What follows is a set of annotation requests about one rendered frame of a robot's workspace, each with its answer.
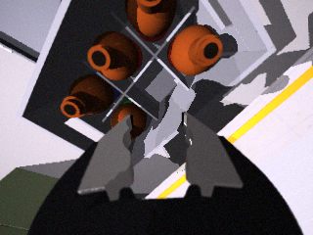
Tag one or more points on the black plastic bottle crate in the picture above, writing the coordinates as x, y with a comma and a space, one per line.
159, 89

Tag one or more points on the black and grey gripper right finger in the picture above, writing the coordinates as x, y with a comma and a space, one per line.
223, 172

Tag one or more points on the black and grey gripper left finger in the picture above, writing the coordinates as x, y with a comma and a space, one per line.
95, 178

